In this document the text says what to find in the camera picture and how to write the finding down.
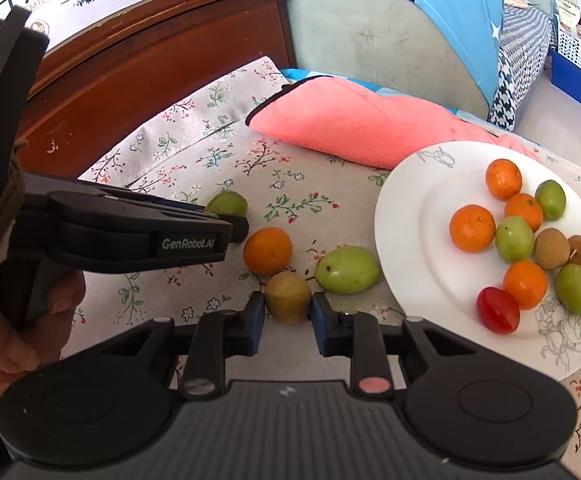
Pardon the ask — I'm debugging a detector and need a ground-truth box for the brown kiwi fruit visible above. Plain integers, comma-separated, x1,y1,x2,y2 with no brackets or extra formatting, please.
264,270,312,325

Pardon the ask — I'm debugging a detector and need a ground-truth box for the floral bed cloth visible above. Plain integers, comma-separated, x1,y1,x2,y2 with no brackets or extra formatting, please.
70,57,581,461

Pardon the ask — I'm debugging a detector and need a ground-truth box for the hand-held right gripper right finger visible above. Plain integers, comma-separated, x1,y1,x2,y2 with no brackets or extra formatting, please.
311,291,479,400

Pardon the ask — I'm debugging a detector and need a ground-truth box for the red cherry tomato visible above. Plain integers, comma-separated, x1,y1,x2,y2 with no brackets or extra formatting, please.
475,286,521,335

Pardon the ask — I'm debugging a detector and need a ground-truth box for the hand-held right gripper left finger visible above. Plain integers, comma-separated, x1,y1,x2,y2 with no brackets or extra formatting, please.
86,291,266,400

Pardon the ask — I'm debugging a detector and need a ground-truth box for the dark wooden headboard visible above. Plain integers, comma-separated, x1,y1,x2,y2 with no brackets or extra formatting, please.
15,0,297,182

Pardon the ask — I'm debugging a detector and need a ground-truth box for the printed paper bag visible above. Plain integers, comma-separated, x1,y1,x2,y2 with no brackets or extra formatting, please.
552,0,581,29

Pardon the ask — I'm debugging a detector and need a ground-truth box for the white plate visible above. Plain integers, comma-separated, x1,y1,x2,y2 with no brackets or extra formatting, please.
373,140,581,382

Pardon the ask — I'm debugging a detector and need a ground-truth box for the pink towel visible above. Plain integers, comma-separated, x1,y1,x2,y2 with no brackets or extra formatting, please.
246,75,542,171

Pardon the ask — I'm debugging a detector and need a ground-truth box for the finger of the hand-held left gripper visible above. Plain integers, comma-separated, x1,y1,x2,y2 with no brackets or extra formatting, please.
24,171,250,244
44,192,234,275

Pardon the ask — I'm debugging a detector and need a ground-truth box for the houndstooth cloth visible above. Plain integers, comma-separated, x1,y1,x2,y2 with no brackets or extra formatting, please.
487,4,557,129

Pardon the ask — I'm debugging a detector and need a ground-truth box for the person's left hand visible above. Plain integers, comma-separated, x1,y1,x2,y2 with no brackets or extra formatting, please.
0,270,88,403

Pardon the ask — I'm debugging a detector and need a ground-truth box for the green jujube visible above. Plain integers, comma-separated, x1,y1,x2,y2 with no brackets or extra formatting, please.
495,215,535,264
555,263,581,315
205,189,248,217
313,245,381,295
535,179,567,222

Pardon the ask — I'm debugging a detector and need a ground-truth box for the mandarin orange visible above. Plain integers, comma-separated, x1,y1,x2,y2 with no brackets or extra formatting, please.
243,226,294,276
502,259,549,311
485,158,523,201
449,203,496,254
503,192,545,234

